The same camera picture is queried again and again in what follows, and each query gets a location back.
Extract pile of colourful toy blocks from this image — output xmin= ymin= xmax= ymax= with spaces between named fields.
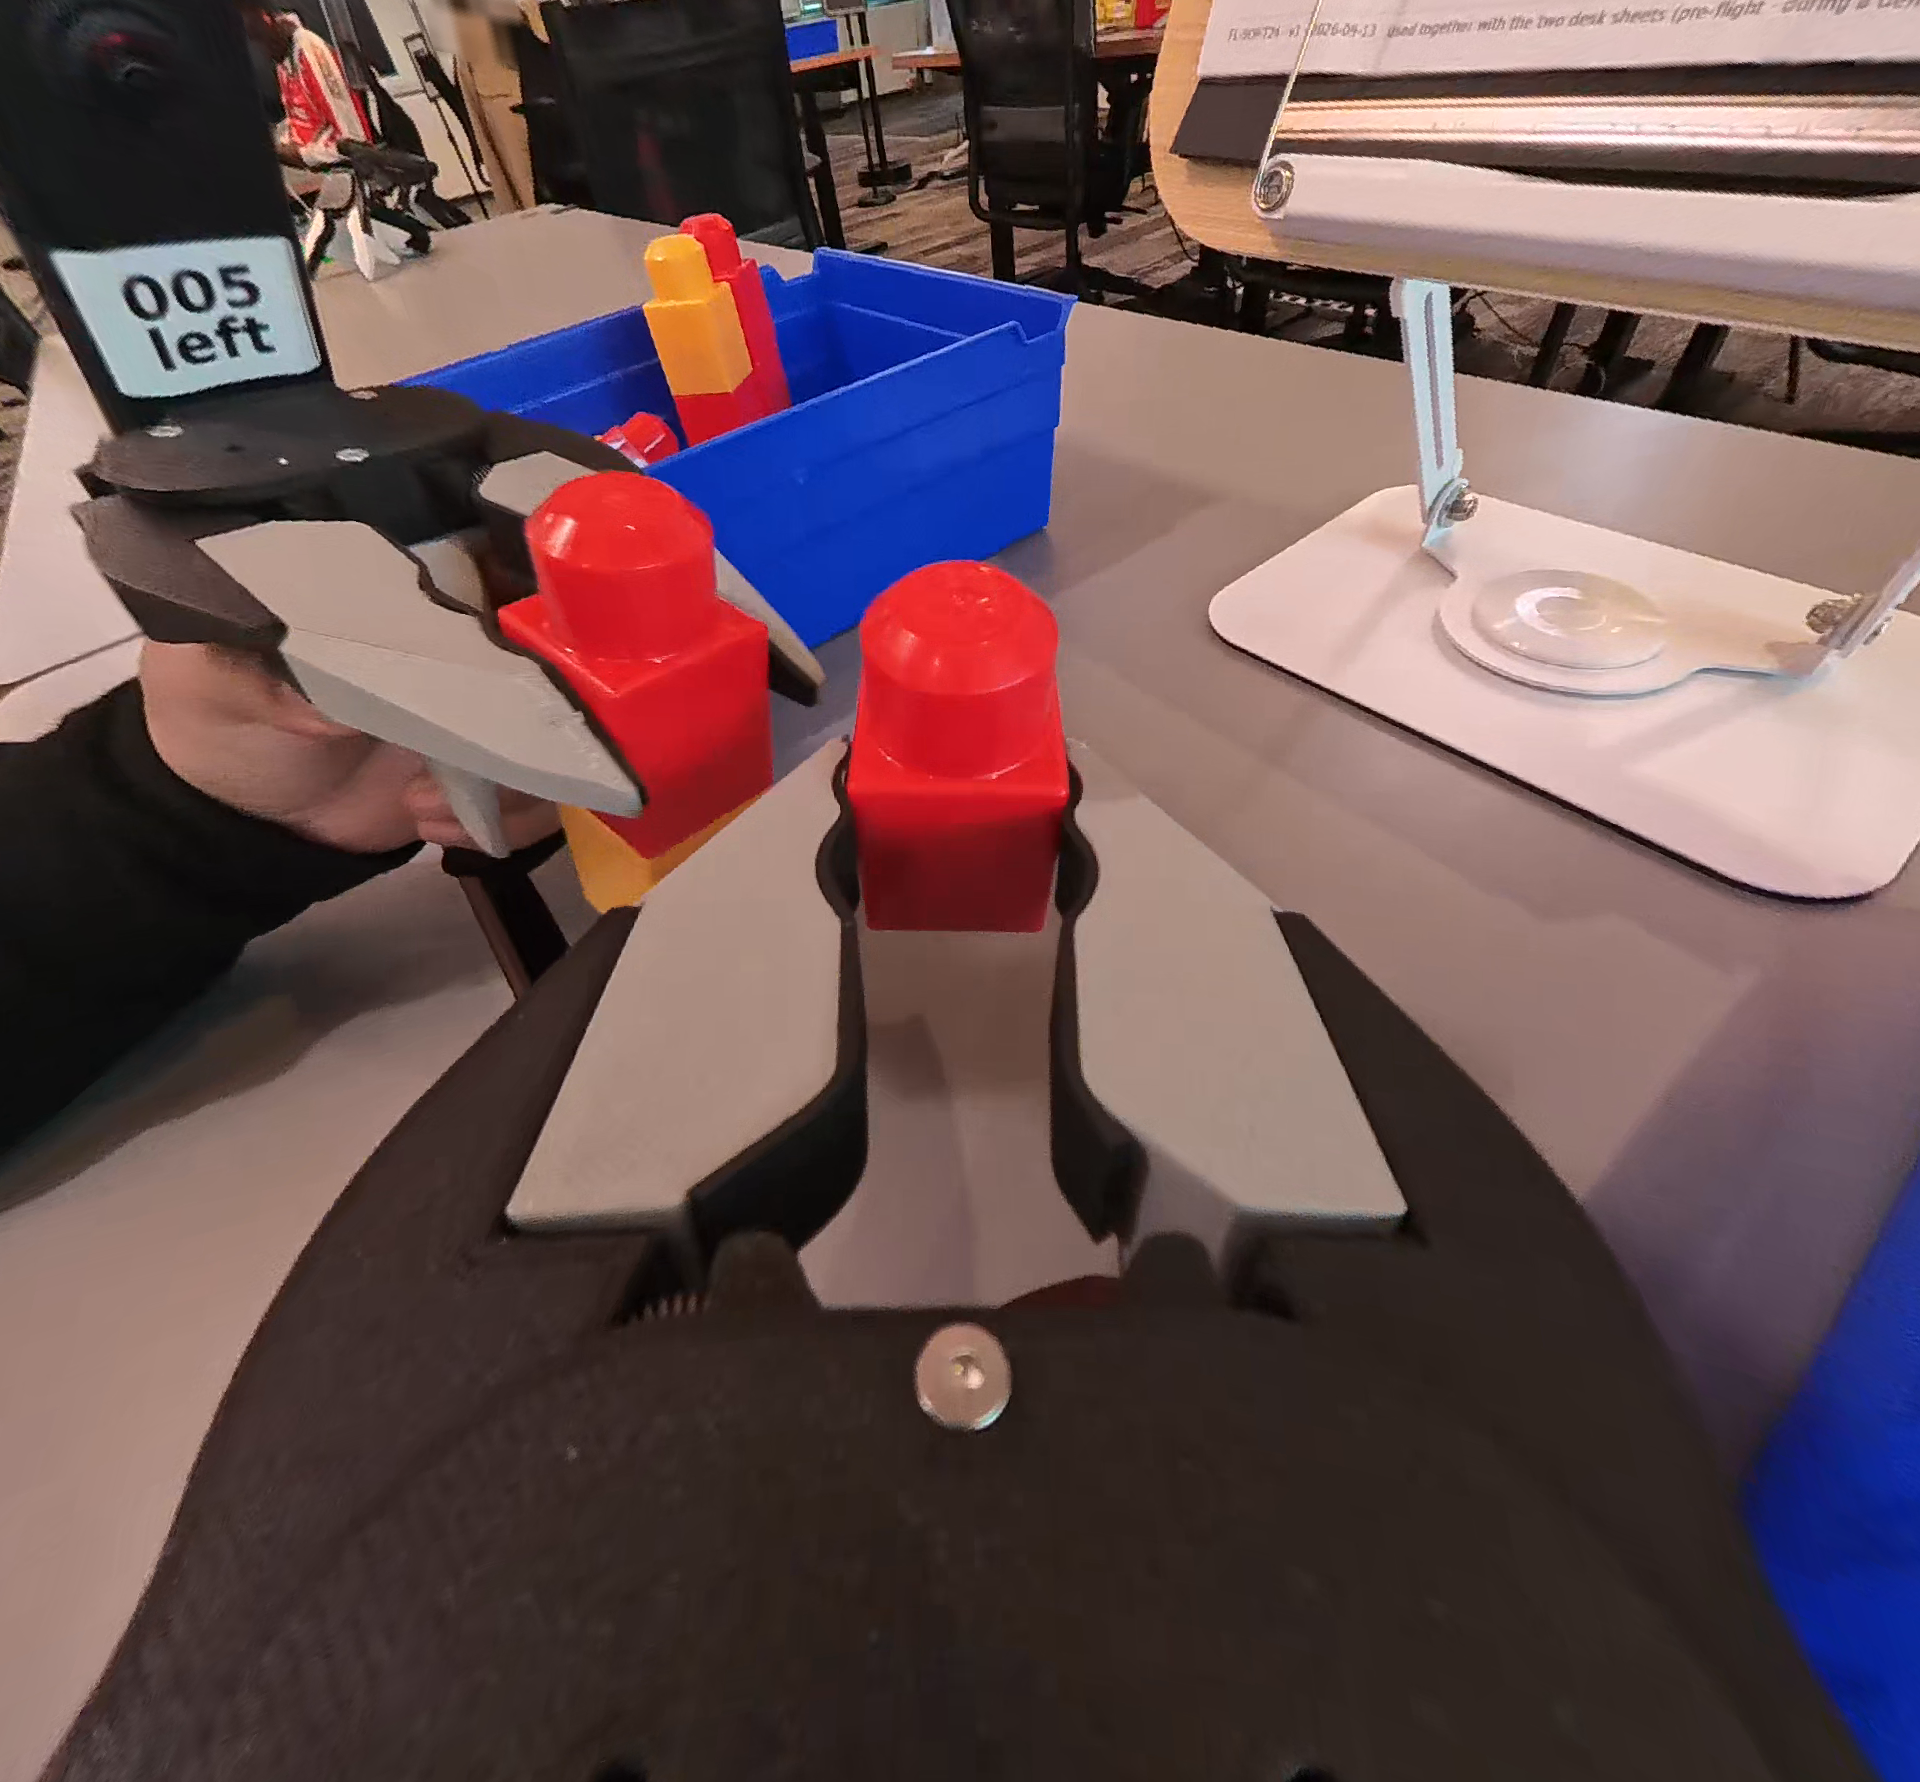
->
xmin=596 ymin=214 xmax=794 ymax=468

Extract person's left hand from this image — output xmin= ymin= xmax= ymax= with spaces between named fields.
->
xmin=138 ymin=635 xmax=568 ymax=859

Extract black mesh office chair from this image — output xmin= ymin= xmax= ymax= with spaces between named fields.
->
xmin=538 ymin=0 xmax=817 ymax=245

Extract yellow building block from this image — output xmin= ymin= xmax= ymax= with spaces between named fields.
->
xmin=558 ymin=801 xmax=751 ymax=914

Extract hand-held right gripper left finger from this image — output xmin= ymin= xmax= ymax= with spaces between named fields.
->
xmin=504 ymin=743 xmax=871 ymax=1266

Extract wooden board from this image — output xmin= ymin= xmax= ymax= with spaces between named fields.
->
xmin=1148 ymin=0 xmax=1920 ymax=314

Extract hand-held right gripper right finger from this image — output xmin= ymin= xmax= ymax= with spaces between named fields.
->
xmin=1050 ymin=743 xmax=1410 ymax=1289

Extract person's left forearm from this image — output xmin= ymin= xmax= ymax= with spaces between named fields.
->
xmin=0 ymin=678 xmax=420 ymax=1155

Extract blue plastic bin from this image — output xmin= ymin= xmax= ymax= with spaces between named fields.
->
xmin=402 ymin=249 xmax=1077 ymax=651
xmin=1745 ymin=1202 xmax=1920 ymax=1782

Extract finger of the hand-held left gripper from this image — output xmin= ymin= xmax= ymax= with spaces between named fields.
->
xmin=449 ymin=451 xmax=830 ymax=707
xmin=191 ymin=520 xmax=652 ymax=860

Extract red building block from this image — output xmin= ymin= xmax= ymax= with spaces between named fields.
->
xmin=497 ymin=469 xmax=777 ymax=860
xmin=846 ymin=558 xmax=1075 ymax=936

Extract white document stand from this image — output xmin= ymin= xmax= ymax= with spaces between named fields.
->
xmin=1207 ymin=0 xmax=1920 ymax=904

